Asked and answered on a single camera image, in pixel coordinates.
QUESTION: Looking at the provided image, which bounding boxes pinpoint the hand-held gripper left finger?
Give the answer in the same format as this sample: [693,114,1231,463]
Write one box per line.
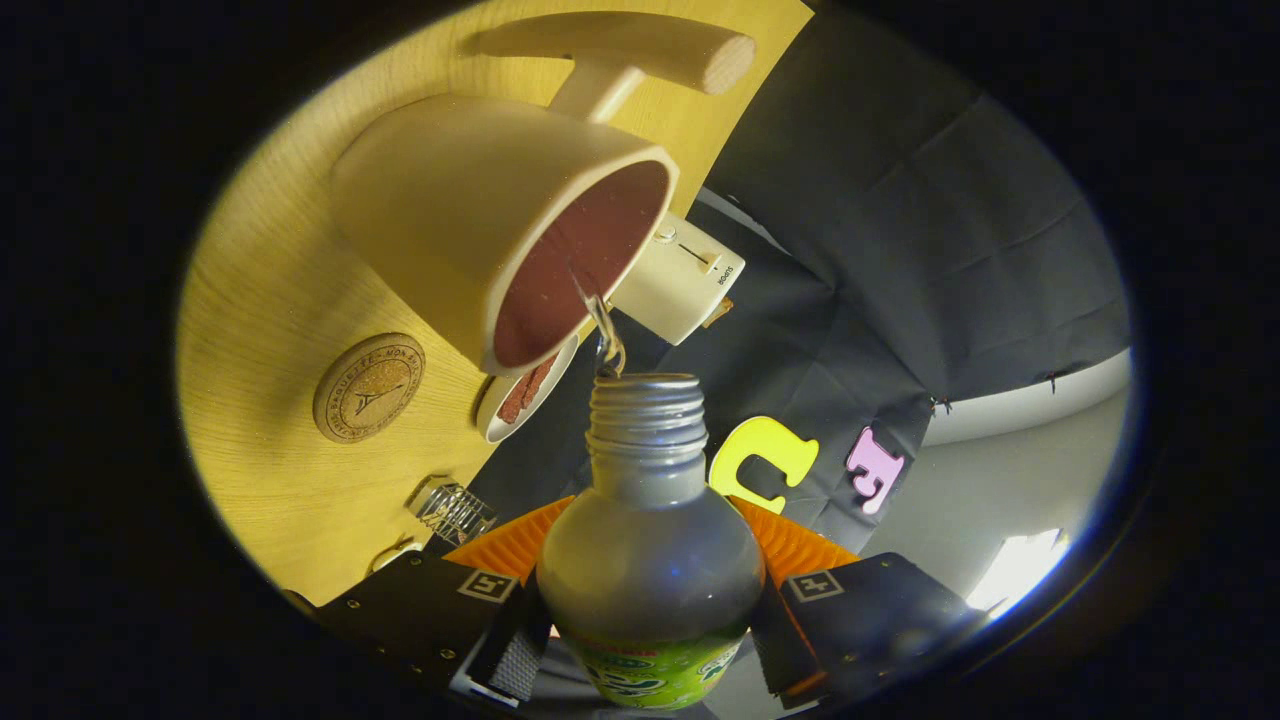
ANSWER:
[300,497,576,709]

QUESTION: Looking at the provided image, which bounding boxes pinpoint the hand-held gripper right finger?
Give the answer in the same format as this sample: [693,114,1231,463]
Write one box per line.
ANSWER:
[728,497,986,709]

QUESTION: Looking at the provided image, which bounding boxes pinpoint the round cork coaster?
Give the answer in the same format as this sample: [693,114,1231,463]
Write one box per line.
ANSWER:
[313,333,426,444]

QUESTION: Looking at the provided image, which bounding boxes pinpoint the silver bottle with green label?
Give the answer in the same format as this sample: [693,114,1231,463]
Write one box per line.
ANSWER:
[536,374,768,711]

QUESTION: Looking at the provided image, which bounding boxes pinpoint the clear juice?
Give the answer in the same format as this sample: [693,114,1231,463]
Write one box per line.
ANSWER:
[570,262,628,379]

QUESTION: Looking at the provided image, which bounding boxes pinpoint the beige cup with wooden handle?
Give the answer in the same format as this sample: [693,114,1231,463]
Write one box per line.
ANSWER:
[330,12,756,378]

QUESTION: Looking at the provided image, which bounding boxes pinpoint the white divided dish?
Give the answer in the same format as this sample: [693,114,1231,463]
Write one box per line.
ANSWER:
[370,540,426,574]

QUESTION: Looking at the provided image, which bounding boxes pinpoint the ceiling light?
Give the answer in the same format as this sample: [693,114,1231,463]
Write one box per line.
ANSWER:
[965,528,1071,616]

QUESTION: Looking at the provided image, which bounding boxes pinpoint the small white plate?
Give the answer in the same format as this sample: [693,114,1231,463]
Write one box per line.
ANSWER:
[475,335,581,444]

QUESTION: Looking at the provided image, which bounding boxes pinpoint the reddish-brown meat slices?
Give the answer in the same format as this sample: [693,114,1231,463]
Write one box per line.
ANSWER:
[497,355,558,424]

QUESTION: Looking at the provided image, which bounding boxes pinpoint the wooden table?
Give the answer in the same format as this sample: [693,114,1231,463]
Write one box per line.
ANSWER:
[178,0,816,606]

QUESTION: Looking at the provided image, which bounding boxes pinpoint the black backdrop cloth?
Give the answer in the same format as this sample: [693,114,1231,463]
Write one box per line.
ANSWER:
[470,5,1136,561]

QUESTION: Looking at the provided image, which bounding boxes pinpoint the white toaster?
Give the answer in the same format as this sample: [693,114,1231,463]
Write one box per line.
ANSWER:
[608,212,747,347]

